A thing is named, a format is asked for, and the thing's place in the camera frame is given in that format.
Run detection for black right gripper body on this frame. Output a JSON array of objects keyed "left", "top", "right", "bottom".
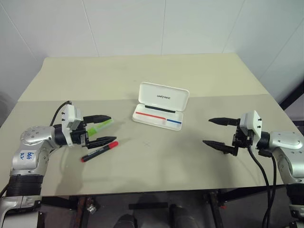
[{"left": 232, "top": 123, "right": 255, "bottom": 157}]

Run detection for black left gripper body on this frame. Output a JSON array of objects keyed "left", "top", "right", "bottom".
[{"left": 70, "top": 121, "right": 91, "bottom": 149}]

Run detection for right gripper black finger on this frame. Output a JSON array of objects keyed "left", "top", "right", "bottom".
[
  {"left": 208, "top": 117, "right": 240, "bottom": 126},
  {"left": 202, "top": 140, "right": 238, "bottom": 157}
]

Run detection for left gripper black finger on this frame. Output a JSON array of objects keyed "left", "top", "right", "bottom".
[
  {"left": 87, "top": 136, "right": 117, "bottom": 150},
  {"left": 83, "top": 114, "right": 112, "bottom": 124}
]

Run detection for green marker pen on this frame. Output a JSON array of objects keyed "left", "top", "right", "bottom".
[{"left": 86, "top": 119, "right": 115, "bottom": 136}]

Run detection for black marker with red cap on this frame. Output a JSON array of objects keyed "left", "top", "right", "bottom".
[{"left": 81, "top": 141, "right": 119, "bottom": 163}]

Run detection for white Unitree pencil case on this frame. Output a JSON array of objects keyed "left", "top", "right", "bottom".
[{"left": 132, "top": 82, "right": 190, "bottom": 131}]

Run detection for thin red pen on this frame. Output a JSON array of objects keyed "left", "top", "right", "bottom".
[{"left": 135, "top": 111, "right": 167, "bottom": 120}]

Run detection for black pen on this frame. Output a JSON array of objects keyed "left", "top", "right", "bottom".
[{"left": 145, "top": 105, "right": 176, "bottom": 114}]

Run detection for black metal table leg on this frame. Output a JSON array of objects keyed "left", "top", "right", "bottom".
[{"left": 204, "top": 191, "right": 230, "bottom": 228}]

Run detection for rusty metal table leg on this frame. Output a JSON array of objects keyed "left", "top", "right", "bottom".
[{"left": 75, "top": 196, "right": 96, "bottom": 228}]

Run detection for dark rounded shape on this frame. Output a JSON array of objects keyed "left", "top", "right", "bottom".
[{"left": 114, "top": 213, "right": 139, "bottom": 228}]

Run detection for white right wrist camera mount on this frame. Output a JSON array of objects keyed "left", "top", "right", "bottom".
[{"left": 239, "top": 110, "right": 263, "bottom": 150}]

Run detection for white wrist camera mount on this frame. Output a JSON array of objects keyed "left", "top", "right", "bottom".
[
  {"left": 239, "top": 110, "right": 263, "bottom": 150},
  {"left": 61, "top": 103, "right": 84, "bottom": 147}
]

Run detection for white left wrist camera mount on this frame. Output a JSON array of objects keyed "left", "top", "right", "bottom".
[{"left": 61, "top": 103, "right": 84, "bottom": 147}]

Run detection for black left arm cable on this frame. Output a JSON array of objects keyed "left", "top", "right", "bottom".
[{"left": 49, "top": 101, "right": 72, "bottom": 126}]

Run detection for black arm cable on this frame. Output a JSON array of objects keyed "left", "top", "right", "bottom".
[
  {"left": 49, "top": 101, "right": 72, "bottom": 126},
  {"left": 247, "top": 144, "right": 279, "bottom": 228}
]

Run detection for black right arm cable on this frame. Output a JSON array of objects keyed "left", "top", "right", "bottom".
[{"left": 247, "top": 144, "right": 279, "bottom": 228}]

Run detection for black metal frame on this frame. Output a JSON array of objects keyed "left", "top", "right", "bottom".
[{"left": 278, "top": 83, "right": 304, "bottom": 141}]

